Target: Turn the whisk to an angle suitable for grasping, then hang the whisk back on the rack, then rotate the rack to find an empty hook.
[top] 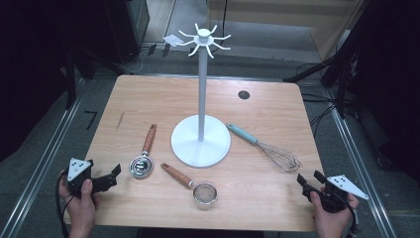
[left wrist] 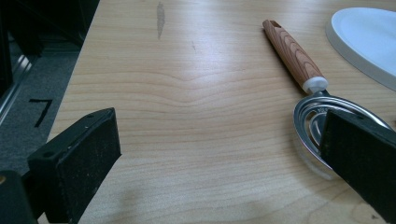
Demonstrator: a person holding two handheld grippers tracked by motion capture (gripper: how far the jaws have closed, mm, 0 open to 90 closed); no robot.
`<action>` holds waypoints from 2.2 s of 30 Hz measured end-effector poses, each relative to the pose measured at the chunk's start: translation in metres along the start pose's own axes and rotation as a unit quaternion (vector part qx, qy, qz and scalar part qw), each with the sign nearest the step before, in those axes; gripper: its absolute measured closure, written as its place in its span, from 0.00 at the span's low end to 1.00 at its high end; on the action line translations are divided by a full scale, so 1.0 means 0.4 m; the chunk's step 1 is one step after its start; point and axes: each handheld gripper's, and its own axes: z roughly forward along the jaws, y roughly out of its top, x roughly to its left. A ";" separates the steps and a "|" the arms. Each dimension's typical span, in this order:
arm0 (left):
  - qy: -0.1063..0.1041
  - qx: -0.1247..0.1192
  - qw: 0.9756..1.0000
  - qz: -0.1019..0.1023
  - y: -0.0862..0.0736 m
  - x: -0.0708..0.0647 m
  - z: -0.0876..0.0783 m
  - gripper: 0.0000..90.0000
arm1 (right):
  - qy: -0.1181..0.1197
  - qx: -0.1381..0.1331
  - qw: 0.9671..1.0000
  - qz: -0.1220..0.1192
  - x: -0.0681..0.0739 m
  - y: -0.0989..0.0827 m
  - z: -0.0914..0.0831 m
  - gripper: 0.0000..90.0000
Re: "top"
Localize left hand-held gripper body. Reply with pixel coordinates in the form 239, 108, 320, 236
66, 158, 101, 198

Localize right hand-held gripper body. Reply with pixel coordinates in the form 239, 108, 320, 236
317, 174, 370, 214

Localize wooden handled metal egg separator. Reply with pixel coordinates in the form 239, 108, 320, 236
128, 123, 158, 180

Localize wooden handled mesh strainer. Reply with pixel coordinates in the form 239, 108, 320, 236
159, 162, 219, 206

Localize teal handled wire whisk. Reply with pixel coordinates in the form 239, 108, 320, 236
226, 122, 303, 174

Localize white utensil rack stand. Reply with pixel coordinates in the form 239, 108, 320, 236
170, 23, 232, 169

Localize person's right hand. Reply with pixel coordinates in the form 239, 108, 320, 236
309, 187, 361, 238

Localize person's left hand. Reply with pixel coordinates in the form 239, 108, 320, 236
57, 169, 101, 232

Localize black stand leg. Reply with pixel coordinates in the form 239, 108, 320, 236
282, 55, 335, 83

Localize white paper tag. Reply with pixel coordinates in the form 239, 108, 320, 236
161, 34, 185, 48

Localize dark cabinet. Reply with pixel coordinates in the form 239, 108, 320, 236
104, 0, 151, 64

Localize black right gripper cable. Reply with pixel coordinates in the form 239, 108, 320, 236
341, 192, 362, 238

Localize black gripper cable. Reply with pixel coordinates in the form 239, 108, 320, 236
54, 170, 74, 238
341, 192, 362, 238

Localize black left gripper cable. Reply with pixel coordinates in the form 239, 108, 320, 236
54, 170, 74, 238

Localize metal floor rail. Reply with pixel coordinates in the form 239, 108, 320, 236
325, 88, 399, 238
0, 93, 84, 238

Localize black floor cables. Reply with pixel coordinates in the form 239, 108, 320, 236
296, 61, 343, 138

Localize black upright stand post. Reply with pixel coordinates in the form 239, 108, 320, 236
64, 46, 79, 111

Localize white floor cable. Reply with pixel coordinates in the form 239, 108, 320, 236
118, 49, 145, 74

